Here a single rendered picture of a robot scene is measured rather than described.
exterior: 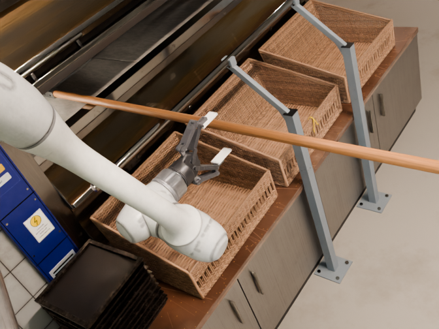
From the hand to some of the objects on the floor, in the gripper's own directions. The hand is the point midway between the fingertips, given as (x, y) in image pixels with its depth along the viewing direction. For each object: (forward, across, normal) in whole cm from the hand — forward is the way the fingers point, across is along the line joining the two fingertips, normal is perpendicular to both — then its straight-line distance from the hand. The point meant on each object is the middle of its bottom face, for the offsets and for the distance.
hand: (219, 133), depth 144 cm
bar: (+33, +119, -15) cm, 124 cm away
